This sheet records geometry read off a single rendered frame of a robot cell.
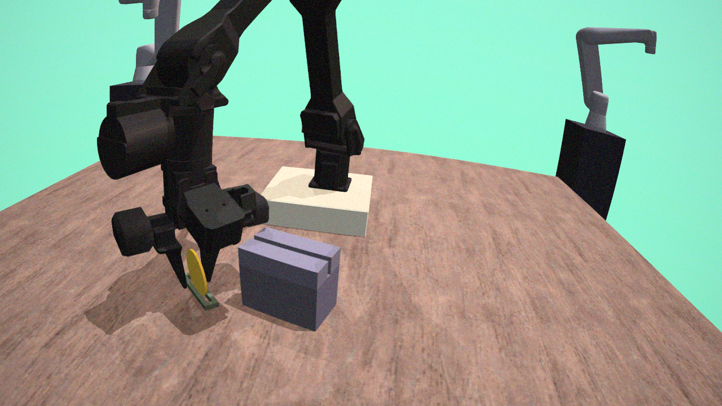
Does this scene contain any gold coin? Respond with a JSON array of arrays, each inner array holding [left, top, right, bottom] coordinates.
[[186, 249, 208, 296]]

